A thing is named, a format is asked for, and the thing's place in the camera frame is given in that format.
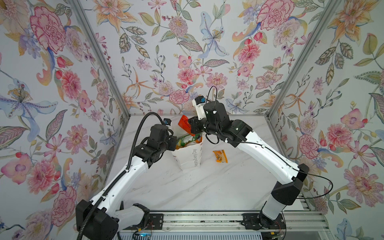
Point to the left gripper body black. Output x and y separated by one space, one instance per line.
168 144

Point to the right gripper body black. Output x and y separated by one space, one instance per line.
203 127

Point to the green Fox's candy bag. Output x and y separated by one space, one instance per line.
189 139

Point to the red snack packet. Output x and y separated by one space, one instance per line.
185 125

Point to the white paper bag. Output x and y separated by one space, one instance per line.
188 158

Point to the small orange snack packet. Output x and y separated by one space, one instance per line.
220 156

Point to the orange Fox's candy bag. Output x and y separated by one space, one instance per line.
180 147

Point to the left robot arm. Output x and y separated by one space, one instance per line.
100 218

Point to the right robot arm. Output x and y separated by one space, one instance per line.
290 176

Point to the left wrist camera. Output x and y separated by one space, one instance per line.
167 121

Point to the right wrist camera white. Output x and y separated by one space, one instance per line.
199 103

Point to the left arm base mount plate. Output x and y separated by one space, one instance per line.
150 222

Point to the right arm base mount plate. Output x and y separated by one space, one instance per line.
257 221

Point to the aluminium front rail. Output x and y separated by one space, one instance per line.
230 221

